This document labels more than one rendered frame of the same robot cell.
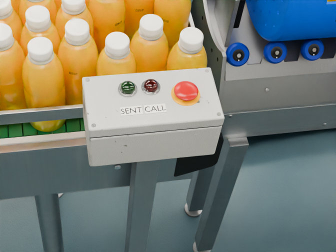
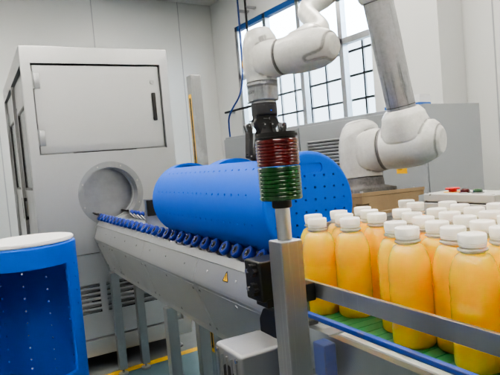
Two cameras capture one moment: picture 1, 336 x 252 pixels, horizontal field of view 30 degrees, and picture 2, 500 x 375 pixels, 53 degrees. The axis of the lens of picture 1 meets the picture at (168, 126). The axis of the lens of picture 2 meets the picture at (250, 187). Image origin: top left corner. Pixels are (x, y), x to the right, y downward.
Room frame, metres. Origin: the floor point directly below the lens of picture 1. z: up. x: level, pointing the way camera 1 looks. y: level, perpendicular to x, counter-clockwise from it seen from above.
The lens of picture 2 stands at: (1.34, 1.12, 1.22)
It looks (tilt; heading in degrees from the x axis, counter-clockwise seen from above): 3 degrees down; 259
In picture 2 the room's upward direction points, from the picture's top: 5 degrees counter-clockwise
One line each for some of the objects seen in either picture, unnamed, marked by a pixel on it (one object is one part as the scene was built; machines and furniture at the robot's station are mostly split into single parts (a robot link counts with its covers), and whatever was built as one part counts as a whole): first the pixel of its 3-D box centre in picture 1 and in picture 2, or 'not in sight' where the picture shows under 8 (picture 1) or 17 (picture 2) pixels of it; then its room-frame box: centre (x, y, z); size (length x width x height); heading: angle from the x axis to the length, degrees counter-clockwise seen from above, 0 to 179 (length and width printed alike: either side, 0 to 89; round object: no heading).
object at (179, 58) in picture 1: (184, 76); not in sight; (0.72, -0.02, 0.99); 0.07 x 0.07 x 0.18
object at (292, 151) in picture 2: not in sight; (277, 152); (1.14, 0.39, 1.23); 0.06 x 0.06 x 0.04
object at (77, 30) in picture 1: (77, 30); (460, 208); (0.70, 0.17, 1.08); 0.04 x 0.04 x 0.02
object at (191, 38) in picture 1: (191, 38); (406, 203); (0.72, -0.02, 1.08); 0.04 x 0.04 x 0.02
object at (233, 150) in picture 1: (216, 201); not in sight; (0.87, -0.17, 0.31); 0.06 x 0.06 x 0.63; 17
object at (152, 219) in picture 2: not in sight; (155, 213); (1.31, -1.35, 1.00); 0.10 x 0.04 x 0.15; 17
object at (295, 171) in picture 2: not in sight; (280, 182); (1.14, 0.39, 1.18); 0.06 x 0.06 x 0.05
